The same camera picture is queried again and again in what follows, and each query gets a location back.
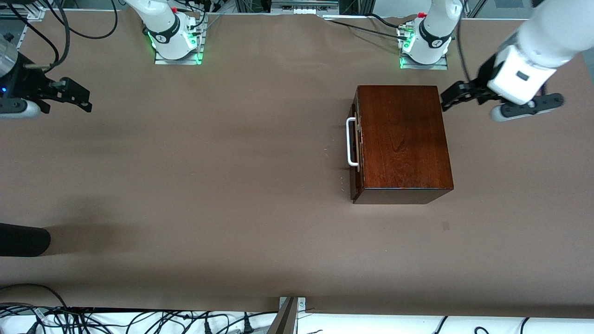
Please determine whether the wooden drawer with white handle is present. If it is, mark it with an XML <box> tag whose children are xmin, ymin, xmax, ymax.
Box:
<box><xmin>347</xmin><ymin>100</ymin><xmax>366</xmax><ymax>201</ymax></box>

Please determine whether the dark brown wooden cabinet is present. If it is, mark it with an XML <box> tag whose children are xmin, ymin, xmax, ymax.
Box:
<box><xmin>351</xmin><ymin>85</ymin><xmax>454</xmax><ymax>205</ymax></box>

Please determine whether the black cylindrical object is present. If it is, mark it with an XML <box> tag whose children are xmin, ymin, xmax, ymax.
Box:
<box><xmin>0</xmin><ymin>223</ymin><xmax>51</xmax><ymax>257</ymax></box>

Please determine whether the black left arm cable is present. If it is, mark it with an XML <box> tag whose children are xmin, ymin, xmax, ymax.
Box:
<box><xmin>456</xmin><ymin>0</ymin><xmax>472</xmax><ymax>85</ymax></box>

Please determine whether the aluminium frame profile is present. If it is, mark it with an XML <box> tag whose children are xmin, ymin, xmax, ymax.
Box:
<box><xmin>0</xmin><ymin>5</ymin><xmax>45</xmax><ymax>49</ymax></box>

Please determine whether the black cable on table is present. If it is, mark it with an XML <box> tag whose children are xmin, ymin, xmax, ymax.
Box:
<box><xmin>320</xmin><ymin>13</ymin><xmax>411</xmax><ymax>40</ymax></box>

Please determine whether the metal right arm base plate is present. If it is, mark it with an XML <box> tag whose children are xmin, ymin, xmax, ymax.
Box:
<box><xmin>155</xmin><ymin>23</ymin><xmax>205</xmax><ymax>65</ymax></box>

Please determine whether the aluminium frame rail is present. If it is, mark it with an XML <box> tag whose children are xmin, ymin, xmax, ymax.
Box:
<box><xmin>271</xmin><ymin>0</ymin><xmax>339</xmax><ymax>12</ymax></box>

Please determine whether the tangle of black cables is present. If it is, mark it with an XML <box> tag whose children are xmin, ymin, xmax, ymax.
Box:
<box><xmin>0</xmin><ymin>284</ymin><xmax>279</xmax><ymax>334</ymax></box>

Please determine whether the grey metal bracket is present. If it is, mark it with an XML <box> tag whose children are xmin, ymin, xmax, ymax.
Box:
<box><xmin>278</xmin><ymin>296</ymin><xmax>307</xmax><ymax>334</ymax></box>

